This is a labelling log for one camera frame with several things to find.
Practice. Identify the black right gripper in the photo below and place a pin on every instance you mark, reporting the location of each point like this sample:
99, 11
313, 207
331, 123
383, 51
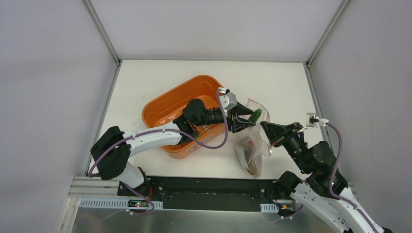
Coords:
286, 139

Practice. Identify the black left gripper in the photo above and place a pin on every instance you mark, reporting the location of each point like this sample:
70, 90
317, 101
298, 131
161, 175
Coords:
230, 117

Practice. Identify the long green chili pepper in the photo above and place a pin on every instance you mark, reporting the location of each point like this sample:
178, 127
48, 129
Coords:
254, 117

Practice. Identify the clear zip top bag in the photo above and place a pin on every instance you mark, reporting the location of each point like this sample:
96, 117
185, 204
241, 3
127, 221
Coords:
252, 144

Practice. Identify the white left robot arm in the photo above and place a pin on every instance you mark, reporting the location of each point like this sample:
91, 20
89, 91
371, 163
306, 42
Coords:
114, 148

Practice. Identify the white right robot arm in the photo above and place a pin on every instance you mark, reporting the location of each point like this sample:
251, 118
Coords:
325, 191

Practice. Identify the orange plastic basket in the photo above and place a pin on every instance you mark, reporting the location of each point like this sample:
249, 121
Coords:
169, 106

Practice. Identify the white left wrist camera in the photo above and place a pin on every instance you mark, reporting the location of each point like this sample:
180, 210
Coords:
227, 99

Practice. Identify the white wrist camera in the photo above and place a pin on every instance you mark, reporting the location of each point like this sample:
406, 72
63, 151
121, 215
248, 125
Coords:
314, 121
227, 99

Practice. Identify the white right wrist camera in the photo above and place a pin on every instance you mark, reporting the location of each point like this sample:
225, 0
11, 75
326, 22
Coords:
314, 121

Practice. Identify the right white cable duct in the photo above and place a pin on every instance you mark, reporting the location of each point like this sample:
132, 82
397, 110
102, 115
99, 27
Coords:
269, 208

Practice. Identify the white cable duct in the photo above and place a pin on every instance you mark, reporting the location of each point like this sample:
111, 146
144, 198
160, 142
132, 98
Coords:
269, 208
112, 203

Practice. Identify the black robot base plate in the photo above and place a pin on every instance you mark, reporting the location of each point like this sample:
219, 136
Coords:
215, 194

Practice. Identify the left white cable duct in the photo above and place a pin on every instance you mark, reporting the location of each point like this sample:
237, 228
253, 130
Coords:
112, 203

